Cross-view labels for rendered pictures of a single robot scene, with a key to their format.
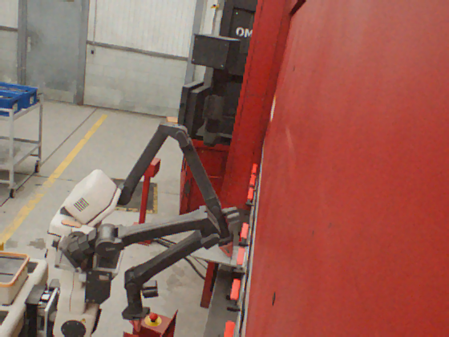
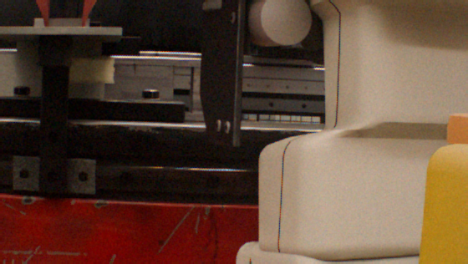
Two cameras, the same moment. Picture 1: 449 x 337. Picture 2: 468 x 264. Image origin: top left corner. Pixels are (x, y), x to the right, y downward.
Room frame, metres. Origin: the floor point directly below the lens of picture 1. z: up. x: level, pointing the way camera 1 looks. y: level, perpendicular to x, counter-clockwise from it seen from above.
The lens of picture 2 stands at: (1.77, 1.26, 0.94)
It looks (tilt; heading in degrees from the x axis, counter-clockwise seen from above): 3 degrees down; 259
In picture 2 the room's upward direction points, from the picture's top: 2 degrees clockwise
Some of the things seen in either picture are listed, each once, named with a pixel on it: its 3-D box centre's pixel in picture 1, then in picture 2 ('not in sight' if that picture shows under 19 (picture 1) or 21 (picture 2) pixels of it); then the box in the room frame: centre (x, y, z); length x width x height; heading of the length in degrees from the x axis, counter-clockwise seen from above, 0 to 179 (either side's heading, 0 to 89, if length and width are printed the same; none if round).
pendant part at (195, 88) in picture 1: (194, 108); not in sight; (3.01, 0.31, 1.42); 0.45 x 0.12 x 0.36; 173
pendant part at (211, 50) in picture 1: (209, 95); not in sight; (3.05, 0.21, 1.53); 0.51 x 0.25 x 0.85; 173
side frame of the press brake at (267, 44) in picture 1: (288, 173); not in sight; (2.73, -0.43, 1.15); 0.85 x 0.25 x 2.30; 87
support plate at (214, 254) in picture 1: (221, 253); (58, 35); (1.77, -0.06, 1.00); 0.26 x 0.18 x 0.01; 87
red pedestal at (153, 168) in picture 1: (144, 199); not in sight; (3.47, 0.68, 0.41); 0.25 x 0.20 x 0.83; 87
